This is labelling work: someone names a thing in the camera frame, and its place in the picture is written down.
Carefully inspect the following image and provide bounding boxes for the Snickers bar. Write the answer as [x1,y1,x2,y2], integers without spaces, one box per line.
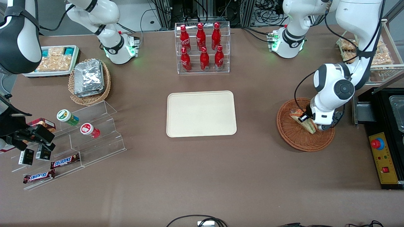
[50,154,80,170]
[23,170,56,184]

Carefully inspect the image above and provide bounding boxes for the black appliance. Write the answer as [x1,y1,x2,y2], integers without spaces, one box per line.
[352,87,404,190]

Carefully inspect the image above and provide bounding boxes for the red brown snack box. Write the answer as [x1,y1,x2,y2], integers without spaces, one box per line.
[27,118,56,133]

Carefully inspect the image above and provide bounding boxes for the clear acrylic stepped stand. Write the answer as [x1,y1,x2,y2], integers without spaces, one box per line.
[11,100,127,191]

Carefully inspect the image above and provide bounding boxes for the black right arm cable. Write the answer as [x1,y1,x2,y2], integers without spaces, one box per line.
[39,4,77,32]

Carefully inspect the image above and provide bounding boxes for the round brown wicker basket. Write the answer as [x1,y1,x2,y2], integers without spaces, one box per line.
[276,97,336,152]

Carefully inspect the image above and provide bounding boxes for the triangular sandwich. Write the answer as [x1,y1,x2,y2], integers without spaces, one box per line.
[290,108,318,134]

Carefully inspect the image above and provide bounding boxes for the black looped cable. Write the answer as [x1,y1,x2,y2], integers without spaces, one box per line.
[166,214,228,227]

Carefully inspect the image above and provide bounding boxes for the black thin cable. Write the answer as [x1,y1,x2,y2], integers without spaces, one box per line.
[278,220,384,227]

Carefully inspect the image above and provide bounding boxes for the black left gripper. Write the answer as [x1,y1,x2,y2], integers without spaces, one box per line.
[298,111,344,131]

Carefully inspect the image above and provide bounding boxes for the aluminium frame post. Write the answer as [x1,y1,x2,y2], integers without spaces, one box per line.
[154,0,177,29]
[240,0,255,27]

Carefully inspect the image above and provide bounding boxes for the black base cables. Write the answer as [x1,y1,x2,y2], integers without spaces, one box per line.
[241,27,273,44]

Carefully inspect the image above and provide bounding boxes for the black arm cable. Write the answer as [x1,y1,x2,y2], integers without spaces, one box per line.
[39,4,77,32]
[294,0,386,114]

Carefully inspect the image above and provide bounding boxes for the clear acrylic bottle rack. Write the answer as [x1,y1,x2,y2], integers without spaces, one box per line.
[175,21,231,74]

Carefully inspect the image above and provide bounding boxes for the beige rectangular tray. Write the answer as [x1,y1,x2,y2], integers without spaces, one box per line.
[167,91,237,138]

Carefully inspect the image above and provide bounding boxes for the white rectangular snack tray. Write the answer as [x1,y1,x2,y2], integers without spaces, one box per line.
[23,45,81,78]

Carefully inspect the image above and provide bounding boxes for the red white-lid canister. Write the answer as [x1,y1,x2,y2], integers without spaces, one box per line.
[80,123,101,139]

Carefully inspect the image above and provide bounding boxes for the oval tan wicker basket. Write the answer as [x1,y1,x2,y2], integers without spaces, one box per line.
[68,58,111,106]

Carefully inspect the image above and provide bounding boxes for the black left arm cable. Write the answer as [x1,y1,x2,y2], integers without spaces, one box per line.
[294,0,386,114]

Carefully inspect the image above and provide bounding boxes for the yellow control panel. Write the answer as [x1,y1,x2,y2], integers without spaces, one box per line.
[369,132,399,185]

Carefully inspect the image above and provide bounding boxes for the steel pan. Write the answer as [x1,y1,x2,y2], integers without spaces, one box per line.
[389,95,404,133]

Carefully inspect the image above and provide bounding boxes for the brown table cover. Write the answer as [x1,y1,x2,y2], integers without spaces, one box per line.
[0,25,404,227]

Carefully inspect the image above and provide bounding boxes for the black cable bundle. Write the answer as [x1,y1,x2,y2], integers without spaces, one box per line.
[254,0,284,20]

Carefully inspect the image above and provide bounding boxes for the foil wrapped package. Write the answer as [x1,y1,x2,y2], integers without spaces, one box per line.
[74,59,105,95]
[75,85,105,98]

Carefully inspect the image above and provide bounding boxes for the white wire rack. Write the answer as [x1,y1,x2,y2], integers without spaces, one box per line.
[336,19,404,85]

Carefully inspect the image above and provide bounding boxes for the grey metal bracket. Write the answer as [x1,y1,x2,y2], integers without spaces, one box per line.
[352,96,377,126]

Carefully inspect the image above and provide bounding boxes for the green white-lid canister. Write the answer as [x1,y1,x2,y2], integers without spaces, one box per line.
[57,109,80,126]

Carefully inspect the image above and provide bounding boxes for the red cola bottle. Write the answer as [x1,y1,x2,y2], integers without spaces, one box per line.
[181,47,192,71]
[179,25,191,52]
[200,47,210,71]
[196,23,206,51]
[214,45,224,70]
[211,22,221,50]

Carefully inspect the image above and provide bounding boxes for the small black box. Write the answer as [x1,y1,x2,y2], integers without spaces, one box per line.
[18,148,34,166]
[35,144,52,161]

